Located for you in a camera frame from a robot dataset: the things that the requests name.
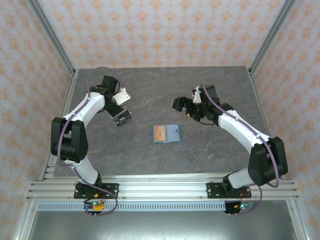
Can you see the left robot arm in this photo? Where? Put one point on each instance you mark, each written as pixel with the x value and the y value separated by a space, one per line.
pixel 67 140

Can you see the orange card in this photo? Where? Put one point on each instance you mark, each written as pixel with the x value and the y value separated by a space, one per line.
pixel 160 133

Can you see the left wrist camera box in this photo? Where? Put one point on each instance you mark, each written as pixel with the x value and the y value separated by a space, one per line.
pixel 122 96

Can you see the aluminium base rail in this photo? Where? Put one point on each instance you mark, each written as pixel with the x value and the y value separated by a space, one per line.
pixel 162 190

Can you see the aluminium table side rail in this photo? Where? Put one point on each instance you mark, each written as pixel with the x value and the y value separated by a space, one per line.
pixel 68 95
pixel 259 100

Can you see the silver mirror card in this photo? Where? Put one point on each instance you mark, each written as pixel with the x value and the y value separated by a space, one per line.
pixel 122 120

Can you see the steel sheet panel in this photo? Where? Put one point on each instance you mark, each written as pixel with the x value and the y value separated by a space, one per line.
pixel 160 227

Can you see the controller board with LEDs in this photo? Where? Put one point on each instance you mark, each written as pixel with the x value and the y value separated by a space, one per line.
pixel 96 206
pixel 240 207

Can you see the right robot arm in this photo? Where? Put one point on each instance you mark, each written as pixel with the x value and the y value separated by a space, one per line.
pixel 267 162

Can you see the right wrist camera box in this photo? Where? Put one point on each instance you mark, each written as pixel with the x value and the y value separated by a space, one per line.
pixel 196 96

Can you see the aluminium frame leg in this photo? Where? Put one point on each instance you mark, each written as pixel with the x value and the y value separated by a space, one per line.
pixel 297 222
pixel 23 222

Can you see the aluminium frame post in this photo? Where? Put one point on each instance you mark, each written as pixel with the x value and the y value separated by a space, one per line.
pixel 271 37
pixel 53 37

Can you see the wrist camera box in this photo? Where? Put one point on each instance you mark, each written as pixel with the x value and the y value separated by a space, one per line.
pixel 196 96
pixel 122 96

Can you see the teal card holder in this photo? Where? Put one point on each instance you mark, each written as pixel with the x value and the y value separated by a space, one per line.
pixel 172 135

